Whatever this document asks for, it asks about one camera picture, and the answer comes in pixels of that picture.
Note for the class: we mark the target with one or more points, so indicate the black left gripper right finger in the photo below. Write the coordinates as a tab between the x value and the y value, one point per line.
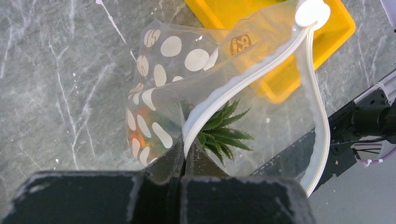
243	200

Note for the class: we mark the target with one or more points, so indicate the clear polka-dot zip bag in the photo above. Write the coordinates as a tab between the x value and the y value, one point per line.
185	74

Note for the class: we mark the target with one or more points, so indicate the orange toy pineapple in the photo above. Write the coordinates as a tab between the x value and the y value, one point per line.
149	141

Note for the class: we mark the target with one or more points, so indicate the yellow plastic tray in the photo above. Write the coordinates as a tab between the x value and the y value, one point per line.
284	79

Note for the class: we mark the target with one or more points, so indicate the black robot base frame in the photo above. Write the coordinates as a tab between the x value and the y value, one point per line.
364	130

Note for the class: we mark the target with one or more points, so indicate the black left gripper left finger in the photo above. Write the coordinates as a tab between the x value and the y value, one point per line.
149	196

